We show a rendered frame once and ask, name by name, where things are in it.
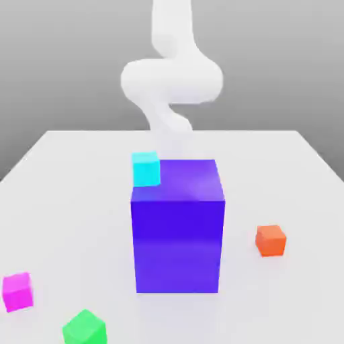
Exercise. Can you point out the large purple box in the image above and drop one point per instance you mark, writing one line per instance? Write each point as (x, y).
(177, 242)

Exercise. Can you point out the small orange cube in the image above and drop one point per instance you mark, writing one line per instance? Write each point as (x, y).
(271, 241)

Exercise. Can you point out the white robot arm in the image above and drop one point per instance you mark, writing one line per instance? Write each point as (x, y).
(172, 78)

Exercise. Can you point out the small magenta cube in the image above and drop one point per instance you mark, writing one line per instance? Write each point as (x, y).
(17, 292)

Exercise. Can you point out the small cyan cube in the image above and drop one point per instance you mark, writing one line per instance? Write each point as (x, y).
(146, 170)

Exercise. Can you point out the small green cube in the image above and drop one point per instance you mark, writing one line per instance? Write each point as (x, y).
(84, 329)

